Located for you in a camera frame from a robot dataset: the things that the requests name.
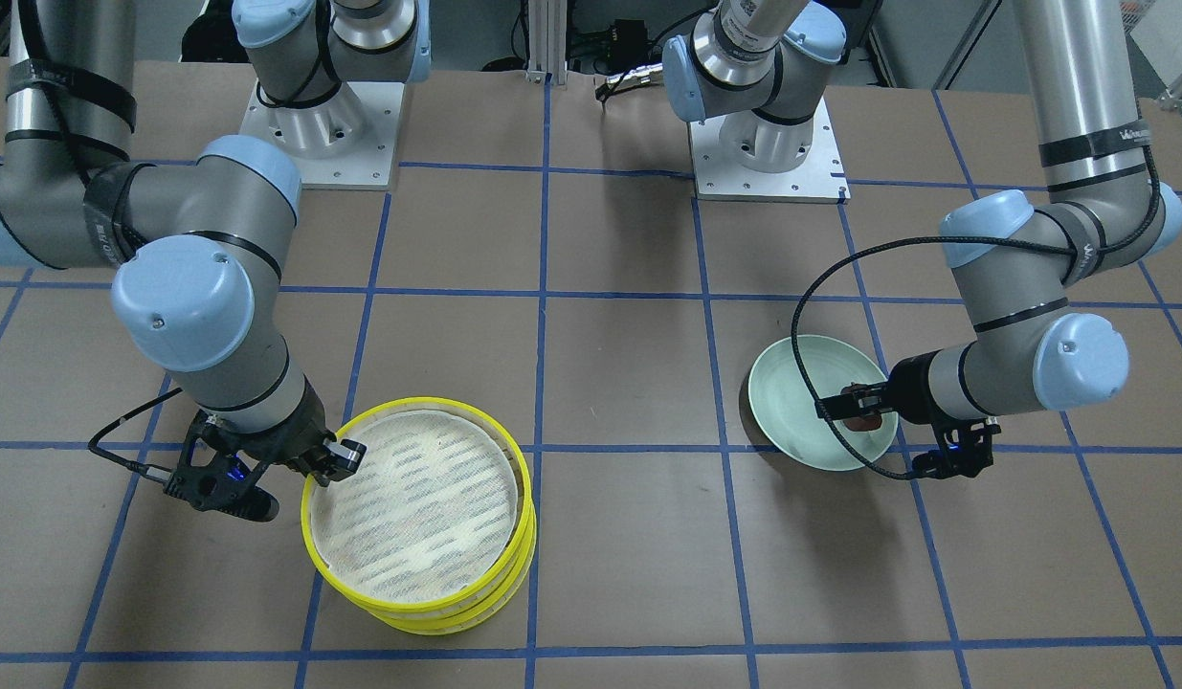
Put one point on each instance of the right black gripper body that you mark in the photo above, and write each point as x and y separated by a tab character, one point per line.
294	437

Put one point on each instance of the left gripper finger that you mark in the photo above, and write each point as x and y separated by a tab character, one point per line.
839	407

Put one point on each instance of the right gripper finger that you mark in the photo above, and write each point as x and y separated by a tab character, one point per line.
339	459

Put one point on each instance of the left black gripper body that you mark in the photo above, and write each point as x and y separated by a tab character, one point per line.
911	387

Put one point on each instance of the brown chocolate bun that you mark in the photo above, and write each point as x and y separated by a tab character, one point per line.
868	414

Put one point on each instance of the yellow steamer tray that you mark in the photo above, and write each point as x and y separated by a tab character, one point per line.
470	607
432	507

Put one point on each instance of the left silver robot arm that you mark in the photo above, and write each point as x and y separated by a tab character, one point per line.
765	64

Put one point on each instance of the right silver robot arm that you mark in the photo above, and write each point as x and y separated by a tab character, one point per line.
198	251

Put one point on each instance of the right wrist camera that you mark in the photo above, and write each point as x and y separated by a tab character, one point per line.
224	484

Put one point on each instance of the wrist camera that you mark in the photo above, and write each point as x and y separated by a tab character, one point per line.
224	484
964	448

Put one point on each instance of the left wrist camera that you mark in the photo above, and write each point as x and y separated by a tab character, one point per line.
964	448

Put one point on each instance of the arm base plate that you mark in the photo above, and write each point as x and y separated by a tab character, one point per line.
739	157
348	143

